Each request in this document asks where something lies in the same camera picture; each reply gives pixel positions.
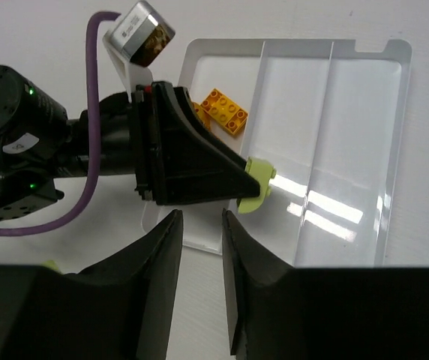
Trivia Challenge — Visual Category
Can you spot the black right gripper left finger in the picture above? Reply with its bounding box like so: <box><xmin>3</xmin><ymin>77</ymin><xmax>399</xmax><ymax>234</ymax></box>
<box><xmin>0</xmin><ymin>210</ymin><xmax>183</xmax><ymax>359</ymax></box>

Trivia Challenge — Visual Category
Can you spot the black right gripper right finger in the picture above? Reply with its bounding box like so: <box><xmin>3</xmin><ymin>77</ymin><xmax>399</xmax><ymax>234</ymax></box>
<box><xmin>222</xmin><ymin>210</ymin><xmax>429</xmax><ymax>359</ymax></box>

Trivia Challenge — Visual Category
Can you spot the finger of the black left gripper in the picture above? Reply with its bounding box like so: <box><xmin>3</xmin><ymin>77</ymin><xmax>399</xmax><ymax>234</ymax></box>
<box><xmin>150</xmin><ymin>82</ymin><xmax>260</xmax><ymax>206</ymax></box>

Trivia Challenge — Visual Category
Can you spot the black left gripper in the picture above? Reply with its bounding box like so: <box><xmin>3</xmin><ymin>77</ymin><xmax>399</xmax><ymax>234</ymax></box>
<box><xmin>0</xmin><ymin>65</ymin><xmax>159</xmax><ymax>228</ymax></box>

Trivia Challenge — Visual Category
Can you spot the yellow long lego brick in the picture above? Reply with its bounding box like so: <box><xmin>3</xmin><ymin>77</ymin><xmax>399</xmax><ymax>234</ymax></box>
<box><xmin>200</xmin><ymin>88</ymin><xmax>248</xmax><ymax>138</ymax></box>

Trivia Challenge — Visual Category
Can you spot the light green flat lego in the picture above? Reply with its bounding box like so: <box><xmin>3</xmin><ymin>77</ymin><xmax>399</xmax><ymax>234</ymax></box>
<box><xmin>235</xmin><ymin>156</ymin><xmax>278</xmax><ymax>215</ymax></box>

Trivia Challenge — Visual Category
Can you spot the light green lego near centre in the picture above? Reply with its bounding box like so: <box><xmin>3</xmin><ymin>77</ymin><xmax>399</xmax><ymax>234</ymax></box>
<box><xmin>41</xmin><ymin>260</ymin><xmax>62</xmax><ymax>274</ymax></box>

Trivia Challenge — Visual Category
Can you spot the white divided sorting tray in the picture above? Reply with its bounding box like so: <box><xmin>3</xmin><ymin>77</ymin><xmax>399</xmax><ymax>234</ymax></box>
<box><xmin>141</xmin><ymin>37</ymin><xmax>414</xmax><ymax>268</ymax></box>

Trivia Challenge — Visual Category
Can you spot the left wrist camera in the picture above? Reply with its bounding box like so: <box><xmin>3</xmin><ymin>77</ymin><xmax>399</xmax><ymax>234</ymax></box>
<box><xmin>103</xmin><ymin>1</ymin><xmax>176</xmax><ymax>96</ymax></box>

